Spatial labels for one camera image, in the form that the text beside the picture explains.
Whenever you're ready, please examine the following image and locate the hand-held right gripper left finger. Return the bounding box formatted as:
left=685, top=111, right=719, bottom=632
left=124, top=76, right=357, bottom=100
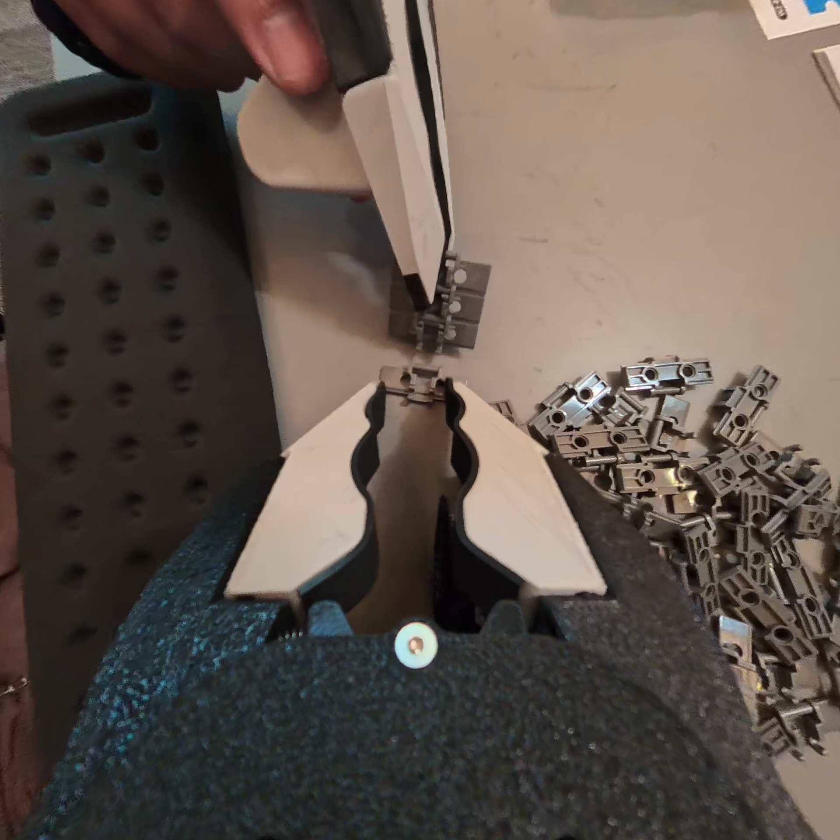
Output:
left=225, top=379, right=389, bottom=603

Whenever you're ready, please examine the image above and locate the open instruction booklet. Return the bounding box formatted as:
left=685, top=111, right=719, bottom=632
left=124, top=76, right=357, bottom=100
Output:
left=812, top=46, right=840, bottom=110

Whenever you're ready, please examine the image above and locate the black perforated foam pad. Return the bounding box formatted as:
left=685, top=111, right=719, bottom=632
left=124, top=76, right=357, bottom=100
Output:
left=0, top=72, right=284, bottom=795

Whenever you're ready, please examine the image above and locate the grey desk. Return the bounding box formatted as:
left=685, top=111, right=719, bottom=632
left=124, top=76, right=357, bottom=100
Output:
left=217, top=0, right=840, bottom=840

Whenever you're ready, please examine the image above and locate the blue sticker sheet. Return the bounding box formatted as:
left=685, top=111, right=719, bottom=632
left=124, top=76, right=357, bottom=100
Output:
left=748, top=0, right=840, bottom=42

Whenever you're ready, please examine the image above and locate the pile of grey track links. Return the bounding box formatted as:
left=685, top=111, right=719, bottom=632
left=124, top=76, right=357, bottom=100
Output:
left=489, top=354, right=840, bottom=763

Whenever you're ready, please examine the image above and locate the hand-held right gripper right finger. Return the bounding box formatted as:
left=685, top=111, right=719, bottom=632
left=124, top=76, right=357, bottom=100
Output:
left=445, top=377, right=608, bottom=599

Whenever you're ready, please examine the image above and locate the person's left hand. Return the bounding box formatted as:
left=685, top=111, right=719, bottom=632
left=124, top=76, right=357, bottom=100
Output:
left=33, top=0, right=330, bottom=96

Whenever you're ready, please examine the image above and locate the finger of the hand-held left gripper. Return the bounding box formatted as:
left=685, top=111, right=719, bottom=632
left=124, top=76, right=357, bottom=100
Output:
left=343, top=0, right=454, bottom=307
left=419, top=0, right=455, bottom=232

